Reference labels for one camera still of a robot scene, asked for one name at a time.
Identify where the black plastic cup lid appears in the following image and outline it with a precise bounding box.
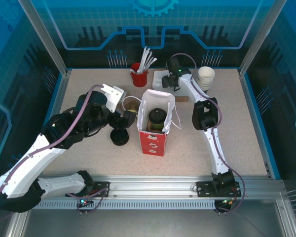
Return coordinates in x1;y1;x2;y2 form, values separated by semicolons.
148;108;166;124

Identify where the green paper coffee cup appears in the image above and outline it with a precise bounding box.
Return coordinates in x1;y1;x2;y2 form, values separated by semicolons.
150;121;165;131

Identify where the white paper bag red print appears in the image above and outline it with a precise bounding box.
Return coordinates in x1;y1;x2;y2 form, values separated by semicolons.
122;89;183;157

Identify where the white paper napkins stack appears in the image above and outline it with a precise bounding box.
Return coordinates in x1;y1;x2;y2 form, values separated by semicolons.
152;70;188;97

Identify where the stack of black cup lids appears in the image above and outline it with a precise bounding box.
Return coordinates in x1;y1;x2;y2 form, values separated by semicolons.
110;129;129;147

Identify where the red straw holder cup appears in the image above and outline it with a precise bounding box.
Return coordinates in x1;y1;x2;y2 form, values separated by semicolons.
130;63;148;87

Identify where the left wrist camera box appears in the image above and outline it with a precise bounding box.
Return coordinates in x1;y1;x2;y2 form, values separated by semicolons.
100;83;127;114

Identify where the aluminium side frame beam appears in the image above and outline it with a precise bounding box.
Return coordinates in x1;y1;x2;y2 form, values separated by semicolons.
3;69;73;237
238;69;296;237

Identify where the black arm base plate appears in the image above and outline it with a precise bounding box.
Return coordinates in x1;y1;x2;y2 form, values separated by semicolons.
196;181;242;198
65;181;111;198

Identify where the aluminium front rail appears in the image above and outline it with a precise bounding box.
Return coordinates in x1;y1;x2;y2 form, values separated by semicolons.
27;174;286;201

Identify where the thin purple base cable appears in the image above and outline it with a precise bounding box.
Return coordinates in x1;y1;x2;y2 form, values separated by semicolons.
76;185;111;216
215;194;246;216

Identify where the slotted grey cable duct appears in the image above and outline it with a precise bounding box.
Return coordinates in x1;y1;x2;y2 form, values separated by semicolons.
29;199;217;211

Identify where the aluminium frame post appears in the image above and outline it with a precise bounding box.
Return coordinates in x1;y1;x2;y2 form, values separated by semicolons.
17;0;70;77
238;0;285;77

